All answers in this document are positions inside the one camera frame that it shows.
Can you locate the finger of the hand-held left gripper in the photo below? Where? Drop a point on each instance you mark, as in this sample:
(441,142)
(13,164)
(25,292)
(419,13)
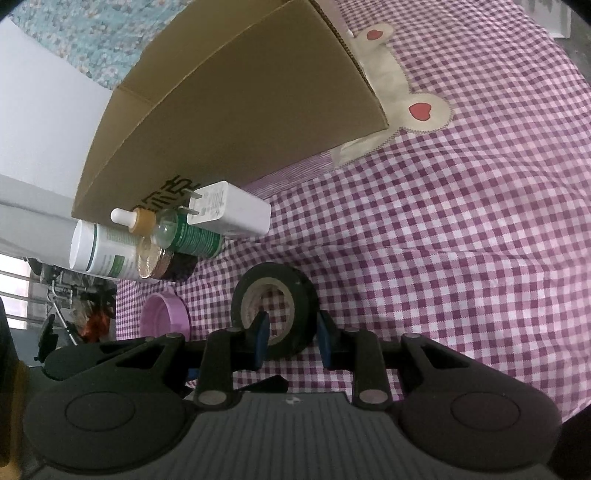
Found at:
(270,385)

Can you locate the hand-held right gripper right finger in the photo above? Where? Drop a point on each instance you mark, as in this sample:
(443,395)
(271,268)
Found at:
(325,344)

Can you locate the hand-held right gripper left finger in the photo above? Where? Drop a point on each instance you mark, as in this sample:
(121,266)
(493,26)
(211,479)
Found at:
(261,339)

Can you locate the black tape roll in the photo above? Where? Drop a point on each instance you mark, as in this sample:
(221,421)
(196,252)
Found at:
(298,295)

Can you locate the purple round container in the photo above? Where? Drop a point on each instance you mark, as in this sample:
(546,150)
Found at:
(161,314)

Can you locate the dark jar with gold lid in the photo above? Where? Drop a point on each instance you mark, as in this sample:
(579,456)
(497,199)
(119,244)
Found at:
(175,267)

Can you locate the brown cardboard box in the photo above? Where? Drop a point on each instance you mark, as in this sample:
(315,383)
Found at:
(254,92)

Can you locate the green dropper bottle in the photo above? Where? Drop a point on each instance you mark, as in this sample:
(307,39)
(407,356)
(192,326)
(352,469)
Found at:
(194,237)

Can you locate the white charger plug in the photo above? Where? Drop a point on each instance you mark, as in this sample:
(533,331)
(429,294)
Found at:
(231,212)

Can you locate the purple checkered bed sheet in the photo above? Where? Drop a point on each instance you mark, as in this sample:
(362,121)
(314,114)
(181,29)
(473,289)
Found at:
(461,230)

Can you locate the white plastic bottle green label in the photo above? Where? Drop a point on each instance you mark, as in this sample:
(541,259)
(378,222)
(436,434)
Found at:
(106,251)

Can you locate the grey metal cart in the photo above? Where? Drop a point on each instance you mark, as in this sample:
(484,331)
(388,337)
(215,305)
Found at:
(64,304)

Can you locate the metal window railing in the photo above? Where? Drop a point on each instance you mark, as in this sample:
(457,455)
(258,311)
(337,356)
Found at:
(18,300)

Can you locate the blue floral cloth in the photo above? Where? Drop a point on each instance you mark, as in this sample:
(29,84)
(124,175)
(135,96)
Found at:
(92,37)

